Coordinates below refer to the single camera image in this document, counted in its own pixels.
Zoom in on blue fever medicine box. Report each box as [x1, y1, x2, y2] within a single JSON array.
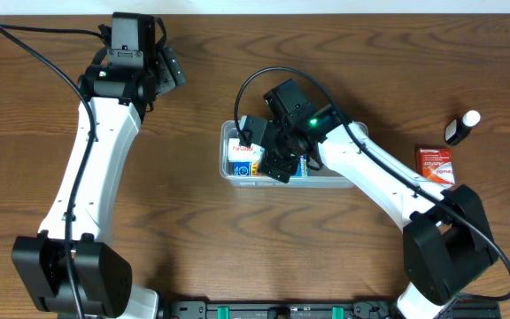
[[232, 156, 308, 177]]

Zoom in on white Panadol packet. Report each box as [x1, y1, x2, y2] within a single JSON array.
[[227, 138, 265, 162]]

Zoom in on clear plastic container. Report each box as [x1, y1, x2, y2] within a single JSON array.
[[219, 121, 353, 189]]

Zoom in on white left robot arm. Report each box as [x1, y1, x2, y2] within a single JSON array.
[[12, 12, 186, 318]]

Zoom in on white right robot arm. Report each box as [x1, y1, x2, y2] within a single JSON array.
[[242, 79, 499, 318]]

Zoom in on red Panadol box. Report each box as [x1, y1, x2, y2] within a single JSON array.
[[415, 148, 455, 188]]

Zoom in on dark syrup bottle white cap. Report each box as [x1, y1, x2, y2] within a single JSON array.
[[444, 110, 481, 146]]

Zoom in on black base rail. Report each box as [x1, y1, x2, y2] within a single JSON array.
[[158, 300, 502, 319]]

